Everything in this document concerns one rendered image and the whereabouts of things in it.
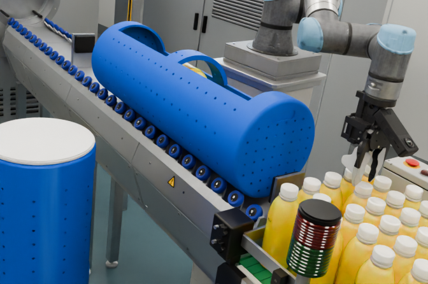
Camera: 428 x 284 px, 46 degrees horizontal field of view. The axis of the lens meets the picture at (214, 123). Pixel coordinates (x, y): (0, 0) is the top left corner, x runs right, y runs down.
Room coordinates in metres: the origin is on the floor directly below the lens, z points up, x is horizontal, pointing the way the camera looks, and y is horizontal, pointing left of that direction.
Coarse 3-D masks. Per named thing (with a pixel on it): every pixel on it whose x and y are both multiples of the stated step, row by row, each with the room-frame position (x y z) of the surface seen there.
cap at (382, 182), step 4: (376, 176) 1.11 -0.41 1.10; (380, 176) 1.11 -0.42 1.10; (384, 176) 1.12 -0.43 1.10; (376, 180) 1.10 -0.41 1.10; (380, 180) 1.09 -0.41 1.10; (384, 180) 1.10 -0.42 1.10; (388, 180) 1.10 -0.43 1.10; (376, 184) 1.09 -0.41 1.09; (380, 184) 1.09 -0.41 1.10; (384, 184) 1.08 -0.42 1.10; (388, 184) 1.08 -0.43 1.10; (384, 188) 1.08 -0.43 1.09; (388, 188) 1.09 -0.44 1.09
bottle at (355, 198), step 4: (356, 192) 1.05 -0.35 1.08; (348, 196) 1.06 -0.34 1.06; (352, 196) 1.05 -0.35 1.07; (356, 196) 1.05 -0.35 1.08; (360, 196) 1.04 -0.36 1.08; (364, 196) 1.04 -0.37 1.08; (368, 196) 1.04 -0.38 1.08; (348, 200) 1.05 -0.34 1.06; (352, 200) 1.04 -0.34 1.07; (356, 200) 1.04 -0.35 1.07; (360, 200) 1.04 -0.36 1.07; (364, 200) 1.04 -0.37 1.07; (344, 204) 1.06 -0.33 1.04; (360, 204) 1.03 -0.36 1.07; (364, 204) 1.03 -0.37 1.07; (344, 208) 1.05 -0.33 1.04; (364, 208) 1.03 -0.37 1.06; (344, 212) 1.04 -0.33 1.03
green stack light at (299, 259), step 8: (296, 240) 0.63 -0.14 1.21; (296, 248) 0.62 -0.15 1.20; (304, 248) 0.61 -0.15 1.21; (288, 256) 0.64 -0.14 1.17; (296, 256) 0.62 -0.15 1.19; (304, 256) 0.61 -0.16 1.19; (312, 256) 0.61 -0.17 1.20; (320, 256) 0.61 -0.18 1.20; (328, 256) 0.62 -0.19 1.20; (288, 264) 0.63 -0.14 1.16; (296, 264) 0.62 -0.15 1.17; (304, 264) 0.61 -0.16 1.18; (312, 264) 0.61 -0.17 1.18; (320, 264) 0.61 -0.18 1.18; (328, 264) 0.62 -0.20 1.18; (296, 272) 0.62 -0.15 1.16; (304, 272) 0.61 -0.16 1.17; (312, 272) 0.61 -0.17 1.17; (320, 272) 0.61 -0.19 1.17
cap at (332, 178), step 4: (328, 172) 1.10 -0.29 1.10; (332, 172) 1.10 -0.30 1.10; (328, 176) 1.07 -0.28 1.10; (332, 176) 1.08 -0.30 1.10; (336, 176) 1.08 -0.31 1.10; (340, 176) 1.08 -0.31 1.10; (328, 180) 1.07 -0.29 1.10; (332, 180) 1.06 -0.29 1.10; (336, 180) 1.06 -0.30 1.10; (340, 180) 1.07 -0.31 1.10; (332, 184) 1.06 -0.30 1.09; (336, 184) 1.07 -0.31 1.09
